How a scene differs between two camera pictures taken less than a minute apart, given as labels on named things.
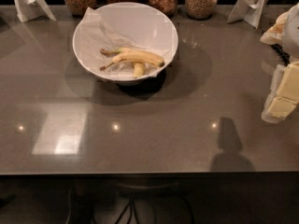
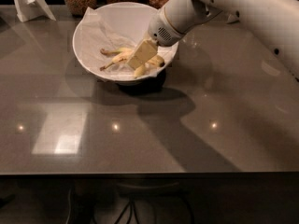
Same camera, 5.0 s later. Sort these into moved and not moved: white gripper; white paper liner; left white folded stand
Moved: white gripper
Not moved: left white folded stand; white paper liner
